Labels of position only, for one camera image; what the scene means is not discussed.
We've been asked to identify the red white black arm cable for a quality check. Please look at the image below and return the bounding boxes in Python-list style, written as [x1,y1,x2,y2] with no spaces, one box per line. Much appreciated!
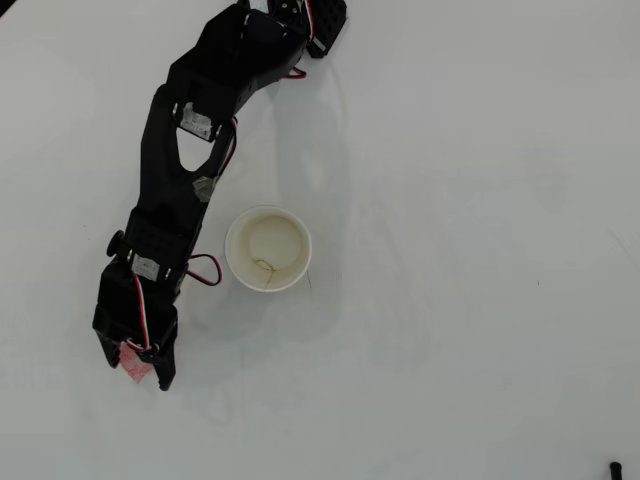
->
[217,115,240,177]

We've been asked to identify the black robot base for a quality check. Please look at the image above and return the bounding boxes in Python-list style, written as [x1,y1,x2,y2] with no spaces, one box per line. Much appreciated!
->
[303,0,350,59]

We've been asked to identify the grey tape piece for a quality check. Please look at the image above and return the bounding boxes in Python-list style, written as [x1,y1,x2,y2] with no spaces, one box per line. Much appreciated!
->
[192,174,221,202]

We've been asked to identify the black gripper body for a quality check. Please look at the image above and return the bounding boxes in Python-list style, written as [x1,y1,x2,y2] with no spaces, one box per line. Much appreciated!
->
[92,307,179,351]

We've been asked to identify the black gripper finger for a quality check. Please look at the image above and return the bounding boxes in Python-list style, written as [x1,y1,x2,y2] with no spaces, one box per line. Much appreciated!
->
[149,334,177,392]
[97,332,121,369]

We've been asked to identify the red cube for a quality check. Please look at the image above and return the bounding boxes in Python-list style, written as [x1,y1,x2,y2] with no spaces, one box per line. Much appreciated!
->
[118,344,154,385]

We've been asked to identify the red white black wrist cable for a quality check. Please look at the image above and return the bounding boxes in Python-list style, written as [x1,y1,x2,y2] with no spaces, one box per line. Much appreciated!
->
[185,253,224,287]

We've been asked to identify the red white black gripper cable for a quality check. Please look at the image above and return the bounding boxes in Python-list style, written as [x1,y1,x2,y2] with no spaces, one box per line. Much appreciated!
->
[124,273,154,354]

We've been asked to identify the paper cup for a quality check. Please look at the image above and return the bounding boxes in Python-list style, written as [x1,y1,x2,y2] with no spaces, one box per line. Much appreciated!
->
[223,204,313,294]

